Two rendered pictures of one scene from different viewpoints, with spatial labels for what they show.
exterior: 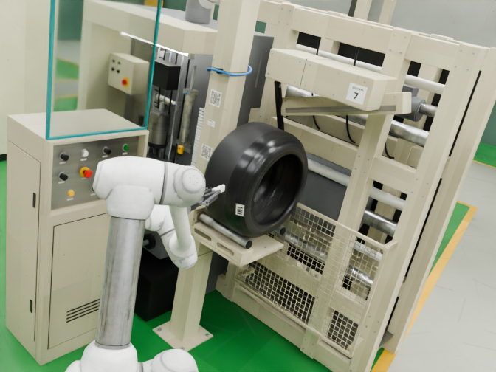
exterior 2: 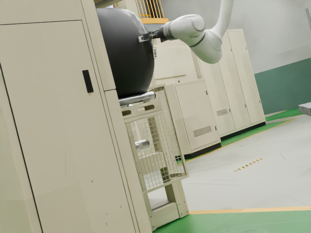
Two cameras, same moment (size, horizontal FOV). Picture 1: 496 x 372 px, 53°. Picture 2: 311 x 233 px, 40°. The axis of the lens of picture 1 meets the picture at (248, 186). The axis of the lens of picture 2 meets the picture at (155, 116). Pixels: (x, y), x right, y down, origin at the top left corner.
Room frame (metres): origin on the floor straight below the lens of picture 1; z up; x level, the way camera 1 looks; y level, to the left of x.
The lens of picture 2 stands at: (1.53, 2.27, 0.77)
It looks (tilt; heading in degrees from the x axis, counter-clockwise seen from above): 0 degrees down; 285
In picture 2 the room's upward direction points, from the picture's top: 14 degrees counter-clockwise
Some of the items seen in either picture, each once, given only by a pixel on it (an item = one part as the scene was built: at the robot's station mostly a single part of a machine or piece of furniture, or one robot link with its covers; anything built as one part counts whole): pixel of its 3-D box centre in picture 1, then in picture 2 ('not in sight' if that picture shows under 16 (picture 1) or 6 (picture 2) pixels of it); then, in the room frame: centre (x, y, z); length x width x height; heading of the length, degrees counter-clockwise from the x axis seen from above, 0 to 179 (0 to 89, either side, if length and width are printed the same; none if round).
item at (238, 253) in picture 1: (221, 240); (131, 112); (2.25, 0.08, 0.83); 0.36 x 0.09 x 0.06; 53
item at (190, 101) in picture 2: not in sight; (186, 119); (2.99, -5.01, 0.62); 0.90 x 0.56 x 1.25; 62
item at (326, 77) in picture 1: (328, 77); not in sight; (2.53, -0.28, 1.71); 0.61 x 0.25 x 0.15; 53
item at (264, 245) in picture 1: (238, 240); (119, 122); (2.37, -0.01, 0.80); 0.37 x 0.36 x 0.02; 143
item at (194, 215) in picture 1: (218, 209); not in sight; (2.47, 0.14, 0.90); 0.40 x 0.03 x 0.10; 143
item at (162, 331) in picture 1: (183, 332); not in sight; (2.50, 0.21, 0.01); 0.27 x 0.27 x 0.02; 53
